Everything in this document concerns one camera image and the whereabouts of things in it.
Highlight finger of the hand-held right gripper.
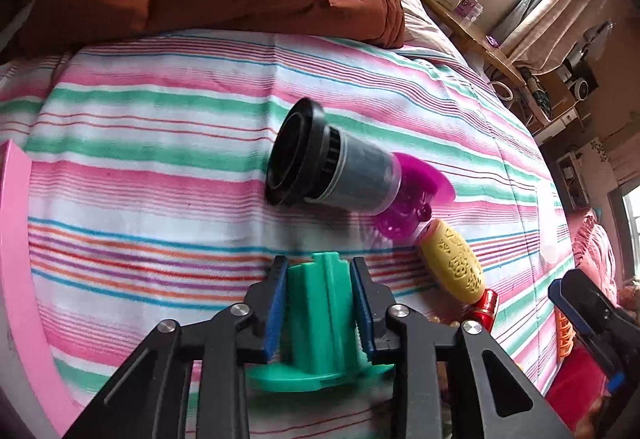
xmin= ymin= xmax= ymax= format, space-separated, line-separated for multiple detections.
xmin=547 ymin=268 xmax=640 ymax=390

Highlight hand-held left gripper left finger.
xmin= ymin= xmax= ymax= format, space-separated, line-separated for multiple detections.
xmin=65 ymin=255 xmax=291 ymax=439

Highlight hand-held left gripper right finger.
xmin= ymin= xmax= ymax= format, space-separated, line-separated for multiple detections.
xmin=349 ymin=256 xmax=573 ymax=439

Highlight orange plastic toy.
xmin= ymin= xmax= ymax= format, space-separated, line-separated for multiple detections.
xmin=554 ymin=306 xmax=578 ymax=360

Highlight green plastic stand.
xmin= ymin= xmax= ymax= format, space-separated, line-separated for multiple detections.
xmin=247 ymin=253 xmax=396 ymax=392

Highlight black lidded filter cup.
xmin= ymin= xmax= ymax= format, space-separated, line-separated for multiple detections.
xmin=264 ymin=98 xmax=403 ymax=220

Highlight magenta plastic strainer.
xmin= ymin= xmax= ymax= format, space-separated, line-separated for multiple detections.
xmin=370 ymin=152 xmax=457 ymax=241

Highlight pink and white tray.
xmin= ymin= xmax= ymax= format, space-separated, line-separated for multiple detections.
xmin=0 ymin=140 xmax=81 ymax=437

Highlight pink cloth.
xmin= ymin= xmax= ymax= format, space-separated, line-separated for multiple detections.
xmin=570 ymin=208 xmax=621 ymax=307

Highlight red cloth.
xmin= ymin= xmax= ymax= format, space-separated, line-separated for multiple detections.
xmin=544 ymin=349 xmax=617 ymax=422

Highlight side window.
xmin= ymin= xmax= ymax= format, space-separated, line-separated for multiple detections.
xmin=621 ymin=184 xmax=640 ymax=280

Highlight small red can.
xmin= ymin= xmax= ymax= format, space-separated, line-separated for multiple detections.
xmin=460 ymin=288 xmax=501 ymax=335

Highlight yellow embossed oval case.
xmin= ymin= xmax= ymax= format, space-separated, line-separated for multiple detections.
xmin=419 ymin=219 xmax=487 ymax=306

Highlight striped bed sheet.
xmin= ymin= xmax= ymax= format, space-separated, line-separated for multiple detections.
xmin=0 ymin=29 xmax=576 ymax=439

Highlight pale pink pillow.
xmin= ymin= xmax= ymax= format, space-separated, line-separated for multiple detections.
xmin=399 ymin=0 xmax=481 ymax=65

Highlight wooden desk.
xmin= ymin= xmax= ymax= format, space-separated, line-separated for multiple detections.
xmin=407 ymin=0 xmax=526 ymax=87

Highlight purple box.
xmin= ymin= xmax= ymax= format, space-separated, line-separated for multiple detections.
xmin=452 ymin=0 xmax=485 ymax=22

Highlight white cable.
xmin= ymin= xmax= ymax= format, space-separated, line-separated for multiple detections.
xmin=492 ymin=79 xmax=517 ymax=103

